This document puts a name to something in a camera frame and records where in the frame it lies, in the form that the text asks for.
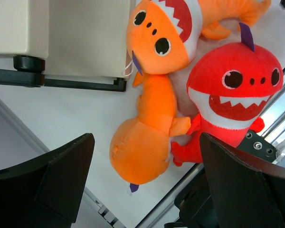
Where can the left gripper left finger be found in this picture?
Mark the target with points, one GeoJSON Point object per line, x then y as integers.
{"type": "Point", "coordinates": [46, 191]}

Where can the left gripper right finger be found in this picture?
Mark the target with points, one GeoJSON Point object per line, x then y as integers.
{"type": "Point", "coordinates": [247, 191]}

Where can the large red shark plush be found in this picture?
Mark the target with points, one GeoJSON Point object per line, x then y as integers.
{"type": "Point", "coordinates": [230, 86]}

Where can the orange shark plush facing up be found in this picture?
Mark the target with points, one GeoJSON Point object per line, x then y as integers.
{"type": "Point", "coordinates": [162, 35]}

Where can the beige three-tier shelf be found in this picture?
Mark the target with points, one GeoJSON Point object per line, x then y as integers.
{"type": "Point", "coordinates": [66, 43]}

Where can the orange shark plush face down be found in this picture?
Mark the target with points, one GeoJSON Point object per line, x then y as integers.
{"type": "Point", "coordinates": [140, 148]}

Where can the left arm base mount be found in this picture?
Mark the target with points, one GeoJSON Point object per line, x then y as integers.
{"type": "Point", "coordinates": [195, 202]}

